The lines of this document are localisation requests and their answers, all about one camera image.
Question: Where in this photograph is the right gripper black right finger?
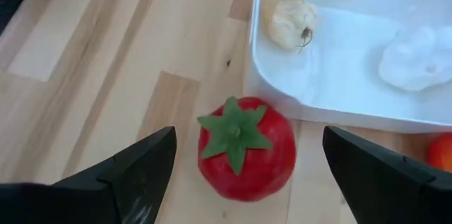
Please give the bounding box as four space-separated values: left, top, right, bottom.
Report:
322 125 452 224

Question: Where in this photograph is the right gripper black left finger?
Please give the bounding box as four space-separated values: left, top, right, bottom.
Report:
0 125 177 224

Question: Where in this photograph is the orange tomato with green calyx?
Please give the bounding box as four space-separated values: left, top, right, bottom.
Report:
426 134 452 174

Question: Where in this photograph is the red tomato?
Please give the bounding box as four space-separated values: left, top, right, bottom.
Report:
196 95 297 203

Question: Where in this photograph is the white garlic bulb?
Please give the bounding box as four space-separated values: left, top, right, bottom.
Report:
377 25 452 93

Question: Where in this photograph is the beige garlic bulb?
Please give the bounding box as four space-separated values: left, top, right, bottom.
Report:
261 0 319 54

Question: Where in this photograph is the white plastic bin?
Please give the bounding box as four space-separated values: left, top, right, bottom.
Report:
243 0 452 134

